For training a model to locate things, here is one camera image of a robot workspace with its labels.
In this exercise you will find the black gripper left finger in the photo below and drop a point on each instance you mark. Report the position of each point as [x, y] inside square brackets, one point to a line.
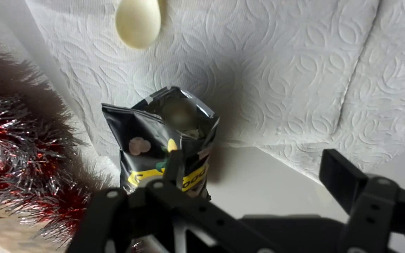
[132, 220]

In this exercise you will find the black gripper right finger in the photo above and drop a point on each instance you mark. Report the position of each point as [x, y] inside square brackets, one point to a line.
[379, 216]

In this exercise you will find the silver foil snack bag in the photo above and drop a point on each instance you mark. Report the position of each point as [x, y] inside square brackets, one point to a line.
[140, 127]

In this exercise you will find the small white paper towel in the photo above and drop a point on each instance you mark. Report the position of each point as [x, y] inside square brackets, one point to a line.
[399, 93]

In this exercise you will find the red silver tinsel garland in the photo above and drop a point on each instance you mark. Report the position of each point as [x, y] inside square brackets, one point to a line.
[19, 155]

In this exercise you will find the large white paper towel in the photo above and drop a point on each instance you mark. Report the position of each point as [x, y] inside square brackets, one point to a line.
[258, 71]

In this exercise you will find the cream plastic spoon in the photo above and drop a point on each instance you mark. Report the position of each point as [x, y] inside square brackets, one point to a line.
[139, 23]

